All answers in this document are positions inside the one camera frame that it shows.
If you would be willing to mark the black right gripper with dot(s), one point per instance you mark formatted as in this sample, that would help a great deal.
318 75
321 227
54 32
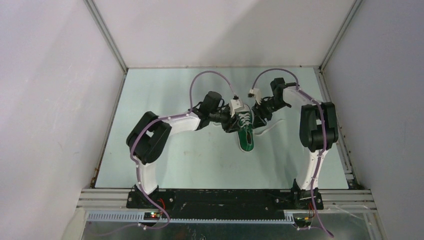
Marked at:
260 115

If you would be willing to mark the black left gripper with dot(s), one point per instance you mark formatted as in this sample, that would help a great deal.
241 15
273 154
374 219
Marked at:
232 126

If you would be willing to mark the green canvas sneaker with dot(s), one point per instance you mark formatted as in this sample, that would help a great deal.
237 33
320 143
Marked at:
245 132

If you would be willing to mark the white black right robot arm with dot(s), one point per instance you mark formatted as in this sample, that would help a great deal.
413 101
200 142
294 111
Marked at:
318 128

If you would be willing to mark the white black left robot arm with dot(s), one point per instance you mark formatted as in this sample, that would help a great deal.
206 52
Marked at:
148 138

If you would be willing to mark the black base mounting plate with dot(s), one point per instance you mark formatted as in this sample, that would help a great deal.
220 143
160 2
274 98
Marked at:
179 202

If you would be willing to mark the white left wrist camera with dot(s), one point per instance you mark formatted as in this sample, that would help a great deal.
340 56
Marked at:
235 105

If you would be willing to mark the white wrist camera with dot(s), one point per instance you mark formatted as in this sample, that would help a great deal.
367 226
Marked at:
235 105
256 94

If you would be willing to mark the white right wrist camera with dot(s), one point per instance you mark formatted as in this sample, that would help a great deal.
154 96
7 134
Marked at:
256 94

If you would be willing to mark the grey slotted cable duct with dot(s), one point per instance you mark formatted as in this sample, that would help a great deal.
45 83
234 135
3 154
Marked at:
147 217

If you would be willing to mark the aluminium frame rail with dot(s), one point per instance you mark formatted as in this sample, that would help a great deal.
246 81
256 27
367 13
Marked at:
337 199

